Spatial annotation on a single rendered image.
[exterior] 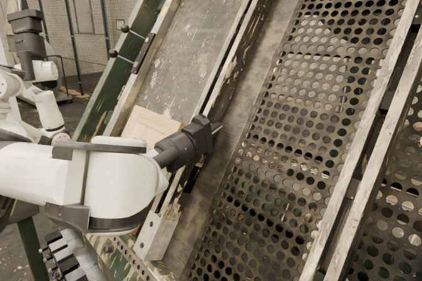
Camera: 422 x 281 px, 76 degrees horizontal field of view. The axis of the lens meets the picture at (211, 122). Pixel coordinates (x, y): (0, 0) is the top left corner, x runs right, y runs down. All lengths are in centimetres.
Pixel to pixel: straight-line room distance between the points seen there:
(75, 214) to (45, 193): 5
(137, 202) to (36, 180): 13
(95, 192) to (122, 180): 4
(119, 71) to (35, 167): 107
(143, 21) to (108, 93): 41
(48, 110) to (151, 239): 60
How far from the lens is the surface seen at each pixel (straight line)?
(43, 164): 42
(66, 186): 40
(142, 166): 40
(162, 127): 100
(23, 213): 146
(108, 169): 38
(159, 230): 84
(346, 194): 59
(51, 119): 114
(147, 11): 153
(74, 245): 127
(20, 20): 115
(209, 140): 74
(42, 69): 109
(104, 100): 145
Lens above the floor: 155
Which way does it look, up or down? 20 degrees down
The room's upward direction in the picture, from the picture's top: straight up
